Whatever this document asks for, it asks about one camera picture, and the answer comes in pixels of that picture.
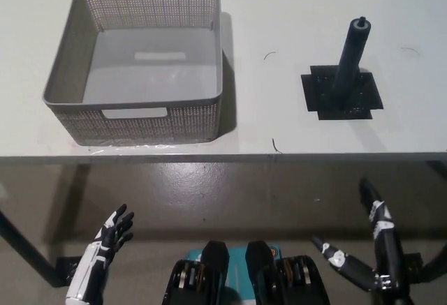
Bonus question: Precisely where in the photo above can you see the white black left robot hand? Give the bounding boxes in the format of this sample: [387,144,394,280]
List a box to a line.
[65,204,135,302]

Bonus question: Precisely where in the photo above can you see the clear plastic tape strip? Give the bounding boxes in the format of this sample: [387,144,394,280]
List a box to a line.
[74,140,177,153]

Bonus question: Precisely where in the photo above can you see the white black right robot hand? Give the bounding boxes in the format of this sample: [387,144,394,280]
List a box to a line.
[312,177,403,292]

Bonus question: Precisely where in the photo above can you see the grey perforated plastic basket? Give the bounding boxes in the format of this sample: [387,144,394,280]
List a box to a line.
[42,0,225,147]

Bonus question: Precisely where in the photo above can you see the black square base pad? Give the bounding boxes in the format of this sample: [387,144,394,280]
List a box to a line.
[300,64,384,121]

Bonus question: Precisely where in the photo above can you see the black table leg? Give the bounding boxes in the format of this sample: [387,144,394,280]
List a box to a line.
[0,209,59,287]
[418,247,447,280]

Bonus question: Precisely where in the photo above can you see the black floor foot plate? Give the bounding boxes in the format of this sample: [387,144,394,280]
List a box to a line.
[54,255,84,288]
[401,252,425,271]

